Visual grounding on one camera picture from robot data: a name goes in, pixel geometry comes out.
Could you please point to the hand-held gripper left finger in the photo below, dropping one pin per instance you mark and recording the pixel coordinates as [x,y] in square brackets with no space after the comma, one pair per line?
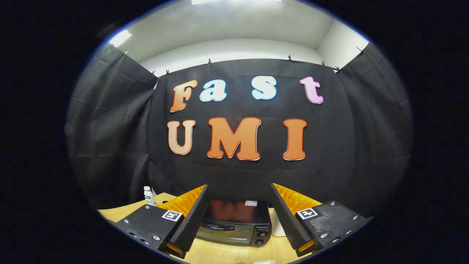
[192,220]

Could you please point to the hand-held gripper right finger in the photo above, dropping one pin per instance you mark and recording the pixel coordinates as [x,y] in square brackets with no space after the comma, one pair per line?
[287,218]

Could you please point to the black toaster oven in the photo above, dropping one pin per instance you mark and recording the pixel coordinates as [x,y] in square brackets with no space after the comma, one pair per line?
[234,227]

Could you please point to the white pop-up toaster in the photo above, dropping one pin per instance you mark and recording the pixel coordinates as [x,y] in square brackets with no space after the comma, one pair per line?
[278,227]

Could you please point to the white bottle with green label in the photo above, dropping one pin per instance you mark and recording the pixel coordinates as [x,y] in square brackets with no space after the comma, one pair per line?
[149,197]

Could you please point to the white sandwich holder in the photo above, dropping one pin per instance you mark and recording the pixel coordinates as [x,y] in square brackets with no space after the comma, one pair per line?
[263,262]

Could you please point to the row of black cloth clips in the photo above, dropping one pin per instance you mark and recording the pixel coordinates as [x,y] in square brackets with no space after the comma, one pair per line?
[209,61]

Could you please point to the small ceiling light panel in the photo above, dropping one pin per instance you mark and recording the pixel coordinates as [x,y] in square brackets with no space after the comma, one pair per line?
[120,37]

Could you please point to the large ceiling light panel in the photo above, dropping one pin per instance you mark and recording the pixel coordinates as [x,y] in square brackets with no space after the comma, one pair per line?
[234,2]

